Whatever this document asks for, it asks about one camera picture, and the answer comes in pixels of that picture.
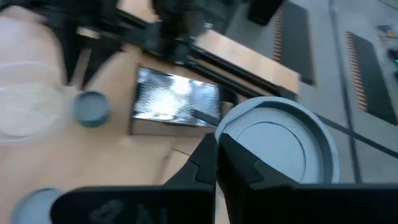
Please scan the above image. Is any teal can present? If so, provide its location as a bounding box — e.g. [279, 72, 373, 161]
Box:
[73, 90, 111, 128]

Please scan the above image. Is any black floor mat orange-striped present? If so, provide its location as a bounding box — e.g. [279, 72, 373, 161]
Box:
[344, 30, 398, 126]
[272, 0, 315, 86]

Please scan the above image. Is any white translucent bowl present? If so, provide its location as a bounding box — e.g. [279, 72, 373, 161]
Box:
[0, 6, 78, 149]

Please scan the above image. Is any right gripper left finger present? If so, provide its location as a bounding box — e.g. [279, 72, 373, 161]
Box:
[51, 133, 218, 224]

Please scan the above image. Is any metal grater with black handle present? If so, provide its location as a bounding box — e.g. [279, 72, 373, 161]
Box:
[129, 65, 224, 138]

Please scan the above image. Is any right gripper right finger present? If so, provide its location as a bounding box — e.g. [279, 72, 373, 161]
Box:
[217, 133, 398, 224]

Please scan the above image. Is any pineapple print fruit can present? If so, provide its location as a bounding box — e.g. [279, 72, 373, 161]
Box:
[11, 187, 66, 224]

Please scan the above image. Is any black aluminium table frame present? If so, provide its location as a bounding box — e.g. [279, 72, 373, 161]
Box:
[118, 9, 301, 100]

